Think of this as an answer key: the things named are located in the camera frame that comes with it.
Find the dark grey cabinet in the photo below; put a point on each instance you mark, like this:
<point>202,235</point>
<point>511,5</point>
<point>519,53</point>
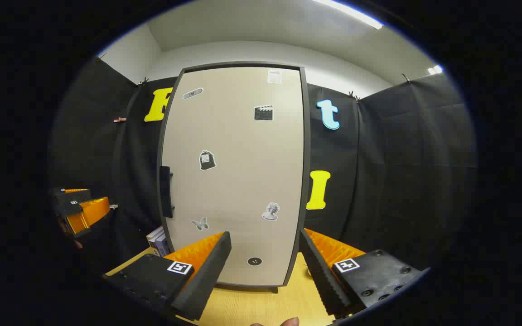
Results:
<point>307,181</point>

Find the beige cabinet door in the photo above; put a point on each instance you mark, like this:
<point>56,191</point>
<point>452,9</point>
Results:
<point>234,181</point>

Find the small ceiling light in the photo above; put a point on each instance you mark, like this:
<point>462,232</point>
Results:
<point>435,69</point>

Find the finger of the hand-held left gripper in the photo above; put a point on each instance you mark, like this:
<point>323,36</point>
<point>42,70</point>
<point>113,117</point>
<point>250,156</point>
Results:
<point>73,197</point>
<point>86,215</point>

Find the black binder clip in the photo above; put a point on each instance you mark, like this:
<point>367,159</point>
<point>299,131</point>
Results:
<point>406,77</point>
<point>101,56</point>
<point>354,96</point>
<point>143,81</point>

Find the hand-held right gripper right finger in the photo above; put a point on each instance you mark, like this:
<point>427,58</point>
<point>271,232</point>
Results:
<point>322,276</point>

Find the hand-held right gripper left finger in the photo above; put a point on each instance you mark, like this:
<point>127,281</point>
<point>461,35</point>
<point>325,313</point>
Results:
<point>206,276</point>

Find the black backdrop cloth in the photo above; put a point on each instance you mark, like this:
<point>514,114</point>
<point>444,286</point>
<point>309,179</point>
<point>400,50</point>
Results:
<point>401,172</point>

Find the long ceiling light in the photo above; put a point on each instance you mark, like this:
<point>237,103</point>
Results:
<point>356,14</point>

